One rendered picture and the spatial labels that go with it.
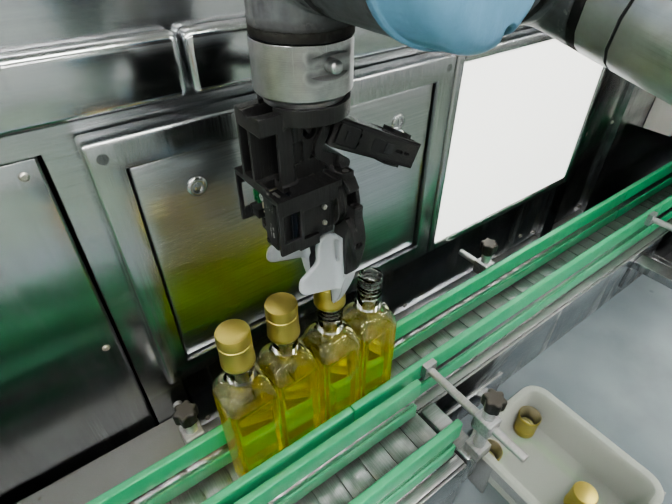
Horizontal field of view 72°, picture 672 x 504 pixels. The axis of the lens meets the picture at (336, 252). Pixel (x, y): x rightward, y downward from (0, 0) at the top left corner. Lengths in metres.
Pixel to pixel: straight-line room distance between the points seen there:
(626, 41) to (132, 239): 0.43
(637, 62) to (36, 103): 0.42
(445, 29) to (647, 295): 1.12
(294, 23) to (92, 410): 0.55
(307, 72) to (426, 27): 0.12
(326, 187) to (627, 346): 0.88
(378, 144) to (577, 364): 0.75
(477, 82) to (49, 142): 0.54
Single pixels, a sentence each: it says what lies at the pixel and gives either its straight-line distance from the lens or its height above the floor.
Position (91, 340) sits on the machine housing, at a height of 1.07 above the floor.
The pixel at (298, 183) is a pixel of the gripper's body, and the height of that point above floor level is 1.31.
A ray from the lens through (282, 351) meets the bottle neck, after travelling 0.51.
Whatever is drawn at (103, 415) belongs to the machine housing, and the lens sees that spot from 0.72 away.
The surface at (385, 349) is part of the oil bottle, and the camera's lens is 0.60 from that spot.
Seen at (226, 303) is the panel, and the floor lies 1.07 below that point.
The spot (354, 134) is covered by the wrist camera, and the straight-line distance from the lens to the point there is 0.39.
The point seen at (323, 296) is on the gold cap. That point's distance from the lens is 0.48.
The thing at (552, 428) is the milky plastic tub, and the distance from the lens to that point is 0.89.
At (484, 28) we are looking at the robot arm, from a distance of 0.24.
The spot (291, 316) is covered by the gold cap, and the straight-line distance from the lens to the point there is 0.47.
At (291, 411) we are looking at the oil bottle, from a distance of 0.57.
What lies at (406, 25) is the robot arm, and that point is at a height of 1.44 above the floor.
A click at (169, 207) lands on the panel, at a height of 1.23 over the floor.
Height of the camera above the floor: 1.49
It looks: 39 degrees down
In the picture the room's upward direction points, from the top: straight up
